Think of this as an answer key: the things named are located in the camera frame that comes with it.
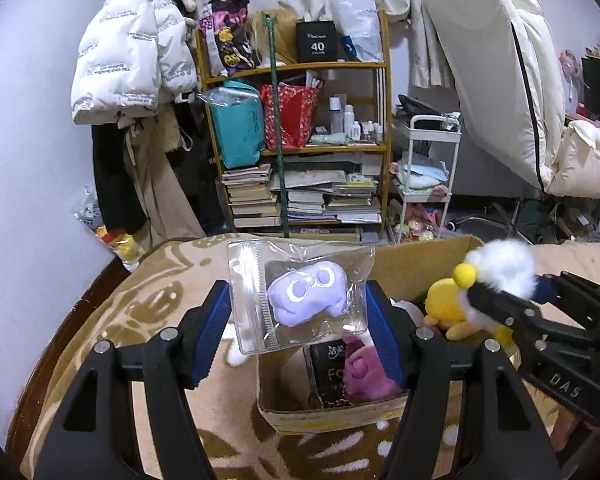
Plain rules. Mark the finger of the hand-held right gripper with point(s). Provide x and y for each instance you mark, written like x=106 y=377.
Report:
x=500 y=307
x=544 y=291

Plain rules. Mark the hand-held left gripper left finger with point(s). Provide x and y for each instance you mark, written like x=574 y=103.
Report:
x=210 y=330

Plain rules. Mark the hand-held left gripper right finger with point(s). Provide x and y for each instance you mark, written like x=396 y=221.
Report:
x=385 y=330

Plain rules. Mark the white fluffy plush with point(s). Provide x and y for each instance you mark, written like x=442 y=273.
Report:
x=505 y=265

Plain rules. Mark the pink plush toy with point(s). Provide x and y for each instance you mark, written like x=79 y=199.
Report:
x=365 y=375

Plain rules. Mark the yellow plush toy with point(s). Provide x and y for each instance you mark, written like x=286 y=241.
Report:
x=442 y=302

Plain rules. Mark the bagged lilac plush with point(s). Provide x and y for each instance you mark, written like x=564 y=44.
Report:
x=305 y=292

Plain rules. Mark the cardboard box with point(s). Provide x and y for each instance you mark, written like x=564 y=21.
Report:
x=330 y=417

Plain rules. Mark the beige patterned blanket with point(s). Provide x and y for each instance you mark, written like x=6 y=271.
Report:
x=145 y=305

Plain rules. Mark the black packet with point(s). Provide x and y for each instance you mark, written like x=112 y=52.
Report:
x=330 y=375

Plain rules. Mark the office chair base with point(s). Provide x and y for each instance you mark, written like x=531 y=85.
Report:
x=480 y=220

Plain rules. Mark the heap of small plush toys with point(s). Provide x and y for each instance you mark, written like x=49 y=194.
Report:
x=415 y=225

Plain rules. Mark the yellow red bundle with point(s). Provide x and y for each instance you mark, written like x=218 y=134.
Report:
x=120 y=245

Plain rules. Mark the stack of books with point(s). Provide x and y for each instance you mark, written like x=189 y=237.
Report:
x=250 y=200

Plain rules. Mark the cream padded cushion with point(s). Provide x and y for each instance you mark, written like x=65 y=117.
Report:
x=585 y=155

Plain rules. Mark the pile of books and papers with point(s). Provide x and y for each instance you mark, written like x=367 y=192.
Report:
x=330 y=195

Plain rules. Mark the beige hanging coat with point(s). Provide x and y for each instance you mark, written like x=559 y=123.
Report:
x=155 y=190

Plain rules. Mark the light blue cloth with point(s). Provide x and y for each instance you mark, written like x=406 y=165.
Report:
x=425 y=175

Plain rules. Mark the black hanging garment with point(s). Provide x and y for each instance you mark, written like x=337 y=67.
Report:
x=112 y=180

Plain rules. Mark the wooden shelf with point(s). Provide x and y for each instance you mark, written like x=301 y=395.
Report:
x=340 y=149

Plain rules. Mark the green pole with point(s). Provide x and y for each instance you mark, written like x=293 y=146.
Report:
x=278 y=150

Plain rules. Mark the white trolley cart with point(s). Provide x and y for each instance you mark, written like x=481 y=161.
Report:
x=432 y=119

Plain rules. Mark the teal bag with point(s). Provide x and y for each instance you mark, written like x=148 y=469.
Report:
x=237 y=130

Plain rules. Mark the group of cosmetic bottles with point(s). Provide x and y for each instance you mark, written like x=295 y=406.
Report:
x=347 y=120

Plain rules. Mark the black bag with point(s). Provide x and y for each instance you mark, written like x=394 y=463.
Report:
x=420 y=107

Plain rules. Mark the red gift bag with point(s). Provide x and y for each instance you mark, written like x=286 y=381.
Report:
x=290 y=120

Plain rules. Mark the pink desk fan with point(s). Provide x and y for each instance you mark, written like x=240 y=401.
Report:
x=570 y=67

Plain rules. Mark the crumpled clear plastic bag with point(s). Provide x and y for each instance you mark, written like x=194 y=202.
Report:
x=220 y=96

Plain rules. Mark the white mattress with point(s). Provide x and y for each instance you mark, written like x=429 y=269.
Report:
x=490 y=60

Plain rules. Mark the patterned tote bag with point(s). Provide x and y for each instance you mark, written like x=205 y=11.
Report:
x=227 y=35

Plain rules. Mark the black box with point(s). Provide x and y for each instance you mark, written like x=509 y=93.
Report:
x=316 y=42

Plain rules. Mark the white puffer jacket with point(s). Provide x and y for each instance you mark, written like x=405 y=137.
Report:
x=125 y=45

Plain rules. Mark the blonde wig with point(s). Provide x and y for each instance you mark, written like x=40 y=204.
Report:
x=285 y=40

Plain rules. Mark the white plastic bag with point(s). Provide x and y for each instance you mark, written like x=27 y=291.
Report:
x=355 y=15

